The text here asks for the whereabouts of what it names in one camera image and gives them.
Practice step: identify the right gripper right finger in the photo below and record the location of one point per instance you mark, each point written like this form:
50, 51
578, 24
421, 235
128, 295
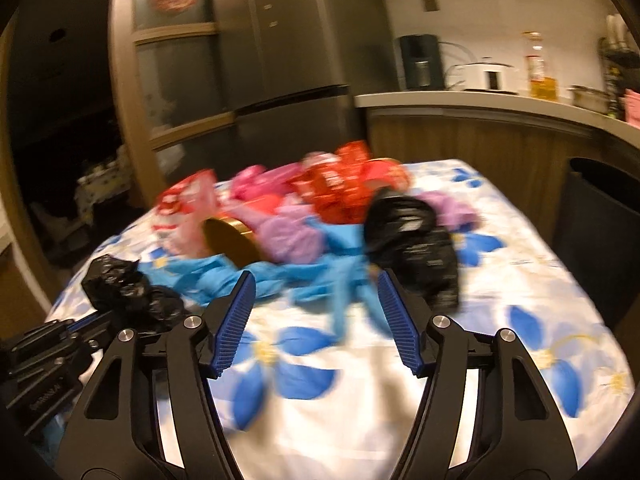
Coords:
518, 430

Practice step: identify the blue plastic bag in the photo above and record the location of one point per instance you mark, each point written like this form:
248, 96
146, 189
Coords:
339, 277

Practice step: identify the black dish rack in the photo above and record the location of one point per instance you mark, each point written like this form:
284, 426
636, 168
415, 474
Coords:
619, 60

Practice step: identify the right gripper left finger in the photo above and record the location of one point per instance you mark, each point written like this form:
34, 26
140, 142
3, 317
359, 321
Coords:
114, 432

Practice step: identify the steel pot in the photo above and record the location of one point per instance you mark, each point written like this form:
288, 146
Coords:
590, 99

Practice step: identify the wooden lower cabinet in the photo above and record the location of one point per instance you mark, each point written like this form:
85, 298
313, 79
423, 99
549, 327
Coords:
524, 156

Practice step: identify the red orange plastic bag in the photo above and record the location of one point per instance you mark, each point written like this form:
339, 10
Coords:
339, 186

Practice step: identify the black plastic bag front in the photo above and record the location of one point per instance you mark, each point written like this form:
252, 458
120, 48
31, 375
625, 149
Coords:
118, 286

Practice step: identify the blue floral tablecloth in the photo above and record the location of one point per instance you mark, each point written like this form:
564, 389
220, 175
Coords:
298, 404

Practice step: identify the purple plastic bag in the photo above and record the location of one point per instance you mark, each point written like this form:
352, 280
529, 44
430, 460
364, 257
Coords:
294, 234

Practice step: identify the wood framed glass door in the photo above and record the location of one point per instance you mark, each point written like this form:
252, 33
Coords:
169, 92

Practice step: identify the wall power socket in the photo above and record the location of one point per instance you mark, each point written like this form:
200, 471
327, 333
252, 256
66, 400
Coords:
430, 5

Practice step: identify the black plastic bag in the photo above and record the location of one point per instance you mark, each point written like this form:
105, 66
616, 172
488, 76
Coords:
118, 286
401, 233

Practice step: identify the dark steel refrigerator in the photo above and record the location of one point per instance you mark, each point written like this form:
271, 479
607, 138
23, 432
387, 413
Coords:
293, 70

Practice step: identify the cooking oil bottle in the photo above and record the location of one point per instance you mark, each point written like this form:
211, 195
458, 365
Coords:
542, 85

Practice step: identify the white rice cooker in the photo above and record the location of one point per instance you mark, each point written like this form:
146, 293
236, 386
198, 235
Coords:
488, 76

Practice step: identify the black air fryer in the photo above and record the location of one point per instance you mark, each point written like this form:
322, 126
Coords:
422, 62

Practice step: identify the grey kitchen countertop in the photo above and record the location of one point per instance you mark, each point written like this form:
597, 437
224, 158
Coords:
504, 103

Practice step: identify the pink plastic bag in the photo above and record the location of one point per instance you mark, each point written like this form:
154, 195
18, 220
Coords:
264, 190

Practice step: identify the red white snack bag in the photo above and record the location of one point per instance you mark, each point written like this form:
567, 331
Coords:
181, 211

